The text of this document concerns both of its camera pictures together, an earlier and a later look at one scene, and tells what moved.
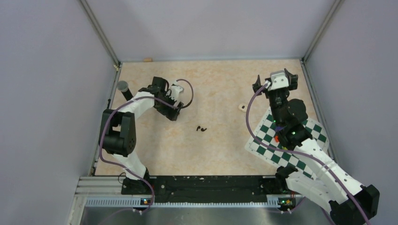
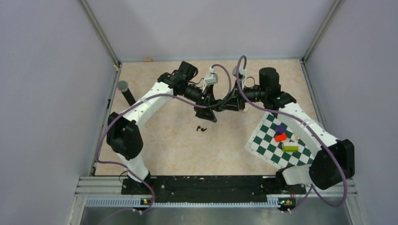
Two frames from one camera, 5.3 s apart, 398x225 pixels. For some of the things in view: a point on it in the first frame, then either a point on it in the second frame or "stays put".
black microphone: [123, 86] stays put
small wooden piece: [148, 60] stays put
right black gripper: [293, 79] -> [236, 102]
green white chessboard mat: [266, 131] stays put
